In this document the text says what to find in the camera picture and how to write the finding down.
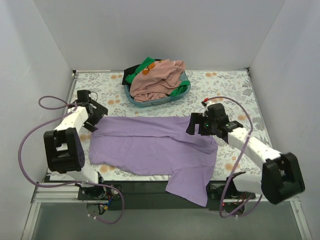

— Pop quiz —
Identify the purple t shirt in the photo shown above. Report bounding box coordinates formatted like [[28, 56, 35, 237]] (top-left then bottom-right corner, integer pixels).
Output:
[[88, 116, 218, 207]]

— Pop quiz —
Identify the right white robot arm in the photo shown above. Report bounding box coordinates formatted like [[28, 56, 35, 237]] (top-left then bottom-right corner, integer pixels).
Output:
[[186, 101, 306, 205]]

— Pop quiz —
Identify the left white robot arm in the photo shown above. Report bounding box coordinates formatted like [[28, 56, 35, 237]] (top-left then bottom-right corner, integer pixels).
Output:
[[43, 89, 108, 200]]

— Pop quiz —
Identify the teal plastic basket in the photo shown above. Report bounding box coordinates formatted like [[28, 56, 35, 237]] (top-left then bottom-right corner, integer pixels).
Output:
[[123, 84, 191, 108]]

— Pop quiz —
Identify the black t shirt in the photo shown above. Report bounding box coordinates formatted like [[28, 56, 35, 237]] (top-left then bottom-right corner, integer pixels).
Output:
[[121, 64, 140, 87]]

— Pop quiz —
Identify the pink t shirt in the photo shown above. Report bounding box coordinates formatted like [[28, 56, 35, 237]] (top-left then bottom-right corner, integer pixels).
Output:
[[129, 59, 190, 103]]

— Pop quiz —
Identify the green t shirt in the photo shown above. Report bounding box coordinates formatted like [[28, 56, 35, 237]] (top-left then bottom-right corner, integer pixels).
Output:
[[126, 57, 156, 84]]

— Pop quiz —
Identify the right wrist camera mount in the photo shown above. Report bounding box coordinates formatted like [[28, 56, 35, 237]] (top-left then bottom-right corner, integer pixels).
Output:
[[201, 98, 215, 117]]

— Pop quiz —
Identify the aluminium frame rail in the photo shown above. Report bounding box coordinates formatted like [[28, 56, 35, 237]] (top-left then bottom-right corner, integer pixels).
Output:
[[31, 181, 301, 203]]

